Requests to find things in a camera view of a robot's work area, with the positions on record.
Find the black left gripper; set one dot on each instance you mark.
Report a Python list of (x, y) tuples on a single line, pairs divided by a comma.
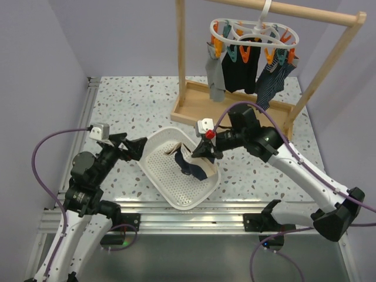
[(134, 147)]

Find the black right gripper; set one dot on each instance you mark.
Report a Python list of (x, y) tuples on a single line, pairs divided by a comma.
[(203, 150)]

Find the navy underwear with beige band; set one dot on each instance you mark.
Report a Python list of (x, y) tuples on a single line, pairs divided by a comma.
[(200, 168)]

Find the grey underwear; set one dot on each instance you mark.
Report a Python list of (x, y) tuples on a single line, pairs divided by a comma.
[(215, 78)]

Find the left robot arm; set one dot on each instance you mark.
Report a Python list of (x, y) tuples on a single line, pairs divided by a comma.
[(76, 205)]

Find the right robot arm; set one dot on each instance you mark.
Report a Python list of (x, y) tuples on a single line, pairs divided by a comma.
[(334, 206)]

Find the black underwear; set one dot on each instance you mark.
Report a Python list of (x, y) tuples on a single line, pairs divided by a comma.
[(239, 67)]

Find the navy striped underwear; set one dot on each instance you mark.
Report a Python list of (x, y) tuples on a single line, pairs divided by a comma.
[(271, 80)]

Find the white round clip hanger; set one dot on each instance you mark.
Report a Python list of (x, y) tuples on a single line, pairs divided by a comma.
[(258, 33)]

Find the white perforated plastic basket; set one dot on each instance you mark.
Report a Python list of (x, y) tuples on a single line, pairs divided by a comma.
[(183, 192)]

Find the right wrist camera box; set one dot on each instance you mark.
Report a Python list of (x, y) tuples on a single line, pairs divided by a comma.
[(203, 126)]

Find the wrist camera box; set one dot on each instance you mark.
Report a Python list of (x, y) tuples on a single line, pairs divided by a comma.
[(99, 131), (203, 126)]

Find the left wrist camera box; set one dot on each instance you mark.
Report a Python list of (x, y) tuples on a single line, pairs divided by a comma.
[(99, 131)]

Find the aluminium frame rails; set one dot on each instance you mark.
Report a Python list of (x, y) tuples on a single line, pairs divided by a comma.
[(205, 218)]

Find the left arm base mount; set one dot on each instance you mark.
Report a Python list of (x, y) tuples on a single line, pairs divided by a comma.
[(123, 234)]

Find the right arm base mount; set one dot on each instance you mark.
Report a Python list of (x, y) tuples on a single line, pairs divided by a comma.
[(256, 222)]

